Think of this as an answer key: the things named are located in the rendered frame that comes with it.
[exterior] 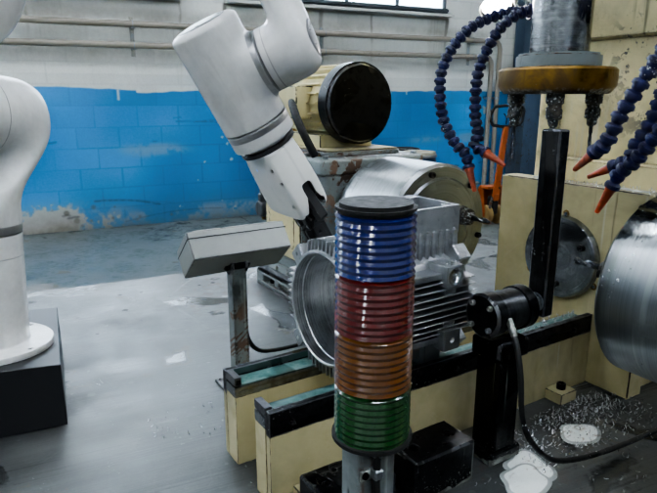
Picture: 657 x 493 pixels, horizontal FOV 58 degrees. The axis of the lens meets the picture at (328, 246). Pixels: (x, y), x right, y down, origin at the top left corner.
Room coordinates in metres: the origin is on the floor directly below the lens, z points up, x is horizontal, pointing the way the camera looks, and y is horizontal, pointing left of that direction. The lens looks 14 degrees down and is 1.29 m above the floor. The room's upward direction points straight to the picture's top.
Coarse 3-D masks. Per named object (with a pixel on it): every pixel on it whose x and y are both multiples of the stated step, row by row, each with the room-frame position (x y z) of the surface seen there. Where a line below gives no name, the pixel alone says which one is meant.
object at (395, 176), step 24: (384, 168) 1.19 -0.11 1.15; (408, 168) 1.15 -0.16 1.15; (432, 168) 1.13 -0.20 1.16; (456, 168) 1.16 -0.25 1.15; (360, 192) 1.18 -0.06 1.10; (384, 192) 1.13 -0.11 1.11; (408, 192) 1.10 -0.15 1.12; (432, 192) 1.12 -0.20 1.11; (456, 192) 1.16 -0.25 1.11; (480, 216) 1.20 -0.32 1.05
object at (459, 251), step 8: (296, 248) 0.80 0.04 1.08; (304, 248) 0.79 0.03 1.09; (456, 248) 0.79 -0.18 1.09; (464, 248) 0.79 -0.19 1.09; (296, 256) 0.80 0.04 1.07; (456, 256) 0.78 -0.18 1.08; (464, 256) 0.78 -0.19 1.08; (296, 328) 0.80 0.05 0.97; (296, 336) 0.80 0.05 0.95; (464, 336) 0.79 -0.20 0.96; (304, 344) 0.79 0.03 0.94
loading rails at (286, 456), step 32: (576, 320) 0.93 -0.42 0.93; (288, 352) 0.80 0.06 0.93; (448, 352) 0.82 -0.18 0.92; (544, 352) 0.89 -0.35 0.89; (576, 352) 0.94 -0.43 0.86; (224, 384) 0.74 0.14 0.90; (256, 384) 0.73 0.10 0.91; (288, 384) 0.75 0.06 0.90; (320, 384) 0.78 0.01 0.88; (416, 384) 0.75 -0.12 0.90; (448, 384) 0.78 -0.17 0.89; (544, 384) 0.89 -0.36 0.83; (256, 416) 0.65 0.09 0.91; (288, 416) 0.64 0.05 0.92; (320, 416) 0.66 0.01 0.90; (416, 416) 0.75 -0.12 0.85; (448, 416) 0.78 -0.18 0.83; (256, 448) 0.66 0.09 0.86; (288, 448) 0.64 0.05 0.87; (320, 448) 0.66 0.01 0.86; (288, 480) 0.64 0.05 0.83
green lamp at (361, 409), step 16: (336, 400) 0.41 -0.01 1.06; (352, 400) 0.40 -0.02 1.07; (368, 400) 0.39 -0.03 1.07; (384, 400) 0.39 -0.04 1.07; (400, 400) 0.40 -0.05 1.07; (336, 416) 0.41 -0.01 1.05; (352, 416) 0.40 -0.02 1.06; (368, 416) 0.39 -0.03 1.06; (384, 416) 0.39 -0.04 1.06; (400, 416) 0.40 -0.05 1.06; (336, 432) 0.41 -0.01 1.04; (352, 432) 0.40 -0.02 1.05; (368, 432) 0.39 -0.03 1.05; (384, 432) 0.39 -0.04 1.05; (400, 432) 0.40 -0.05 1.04; (368, 448) 0.39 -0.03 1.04; (384, 448) 0.39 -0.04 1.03
